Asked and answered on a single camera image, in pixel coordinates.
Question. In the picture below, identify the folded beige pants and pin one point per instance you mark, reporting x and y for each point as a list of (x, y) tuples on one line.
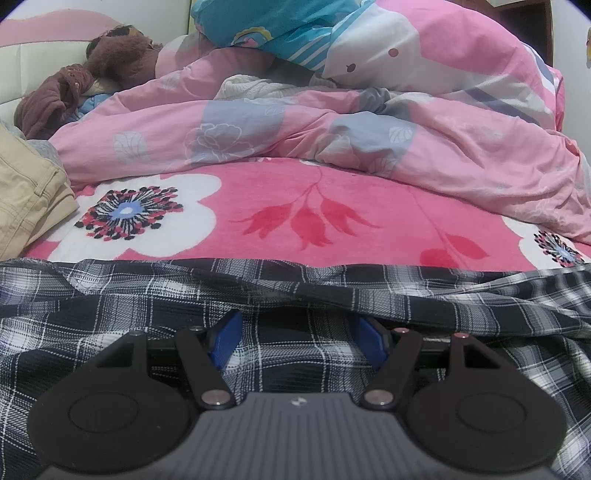
[(27, 203)]

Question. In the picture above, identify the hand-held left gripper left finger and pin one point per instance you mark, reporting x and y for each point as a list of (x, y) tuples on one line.
[(226, 341)]

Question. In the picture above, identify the brown plush toy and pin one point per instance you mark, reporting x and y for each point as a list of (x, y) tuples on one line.
[(27, 60), (120, 55)]

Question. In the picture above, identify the maroon jacket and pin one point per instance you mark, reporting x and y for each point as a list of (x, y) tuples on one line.
[(46, 99)]

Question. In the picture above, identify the pink grey flower quilt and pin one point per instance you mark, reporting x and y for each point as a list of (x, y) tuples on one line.
[(323, 120)]

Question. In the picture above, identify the pink floral blanket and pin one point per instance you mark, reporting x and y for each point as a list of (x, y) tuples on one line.
[(258, 184)]

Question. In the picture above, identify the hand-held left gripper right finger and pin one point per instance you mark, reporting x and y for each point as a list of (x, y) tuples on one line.
[(371, 341)]

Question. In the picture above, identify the grey cloth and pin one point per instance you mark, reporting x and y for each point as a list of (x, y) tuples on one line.
[(44, 150)]

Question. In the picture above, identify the pink white cartoon quilt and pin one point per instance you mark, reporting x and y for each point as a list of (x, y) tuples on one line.
[(415, 46)]

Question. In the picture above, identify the white knit cloth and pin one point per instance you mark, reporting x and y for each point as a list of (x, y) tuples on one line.
[(249, 85)]

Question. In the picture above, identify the black white plaid pants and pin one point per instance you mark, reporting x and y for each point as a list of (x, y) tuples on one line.
[(138, 295)]

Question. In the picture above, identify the teal cartoon pillow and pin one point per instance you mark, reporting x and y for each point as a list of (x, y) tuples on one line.
[(277, 18)]

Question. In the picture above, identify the light blue cloth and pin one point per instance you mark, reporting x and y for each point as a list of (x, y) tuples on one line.
[(92, 101)]

